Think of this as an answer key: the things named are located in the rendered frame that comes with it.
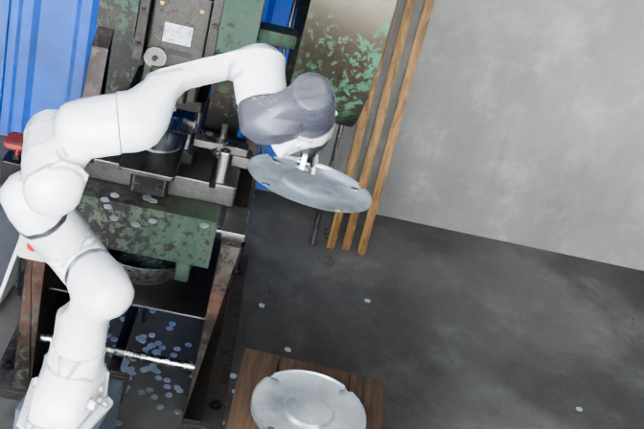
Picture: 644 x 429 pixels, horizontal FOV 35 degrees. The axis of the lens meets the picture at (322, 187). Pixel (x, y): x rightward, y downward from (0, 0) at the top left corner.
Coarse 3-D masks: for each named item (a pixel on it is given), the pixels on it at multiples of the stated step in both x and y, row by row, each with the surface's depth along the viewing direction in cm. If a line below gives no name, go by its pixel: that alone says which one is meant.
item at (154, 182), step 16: (160, 144) 264; (176, 144) 266; (128, 160) 254; (144, 160) 256; (160, 160) 258; (176, 160) 260; (144, 176) 265; (160, 176) 252; (144, 192) 268; (160, 192) 268
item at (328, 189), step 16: (256, 160) 224; (272, 160) 221; (288, 160) 218; (256, 176) 235; (272, 176) 231; (288, 176) 230; (304, 176) 226; (320, 176) 221; (336, 176) 218; (288, 192) 238; (304, 192) 236; (320, 192) 233; (336, 192) 228; (352, 192) 225; (368, 192) 224; (320, 208) 242; (352, 208) 235; (368, 208) 231
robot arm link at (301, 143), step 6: (336, 114) 196; (330, 132) 192; (300, 138) 192; (306, 138) 191; (318, 138) 191; (324, 138) 192; (330, 138) 196; (282, 144) 192; (288, 144) 192; (294, 144) 192; (300, 144) 192; (306, 144) 192; (312, 144) 193; (318, 144) 194; (276, 150) 193; (282, 150) 192; (288, 150) 192; (294, 150) 194; (282, 156) 193
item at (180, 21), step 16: (160, 0) 253; (176, 0) 253; (192, 0) 252; (208, 0) 252; (160, 16) 255; (176, 16) 255; (192, 16) 254; (208, 16) 254; (160, 32) 257; (176, 32) 256; (192, 32) 256; (160, 48) 258; (176, 48) 259; (192, 48) 258; (144, 64) 261; (160, 64) 259; (176, 64) 261; (192, 96) 265
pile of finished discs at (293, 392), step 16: (272, 384) 258; (288, 384) 260; (304, 384) 261; (320, 384) 263; (336, 384) 264; (256, 400) 252; (272, 400) 253; (288, 400) 253; (304, 400) 255; (320, 400) 256; (336, 400) 258; (352, 400) 260; (256, 416) 247; (272, 416) 248; (288, 416) 249; (304, 416) 250; (320, 416) 251; (336, 416) 253; (352, 416) 255
